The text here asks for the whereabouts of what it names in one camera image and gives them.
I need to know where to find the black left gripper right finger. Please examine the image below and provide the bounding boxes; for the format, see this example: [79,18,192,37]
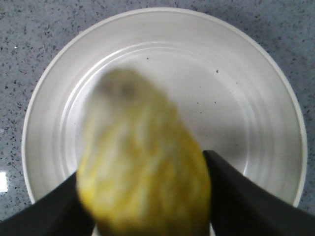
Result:
[203,150,315,236]

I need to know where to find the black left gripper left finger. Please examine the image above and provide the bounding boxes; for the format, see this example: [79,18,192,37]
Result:
[0,173,95,236]

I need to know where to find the yellow corn cob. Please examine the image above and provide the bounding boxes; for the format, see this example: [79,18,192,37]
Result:
[77,69,211,236]

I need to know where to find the white round plate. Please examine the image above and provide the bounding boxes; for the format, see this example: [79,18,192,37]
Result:
[22,8,308,206]

